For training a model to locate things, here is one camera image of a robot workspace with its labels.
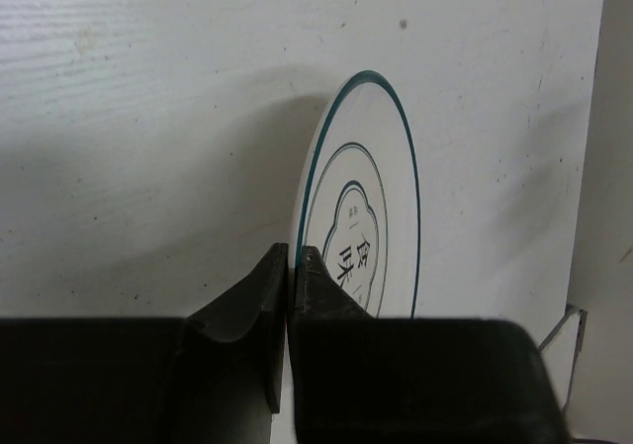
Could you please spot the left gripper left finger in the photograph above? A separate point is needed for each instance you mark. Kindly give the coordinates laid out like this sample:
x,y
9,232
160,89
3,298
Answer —
x,y
246,324

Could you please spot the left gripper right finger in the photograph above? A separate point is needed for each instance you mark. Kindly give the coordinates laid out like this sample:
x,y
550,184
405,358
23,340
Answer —
x,y
317,295

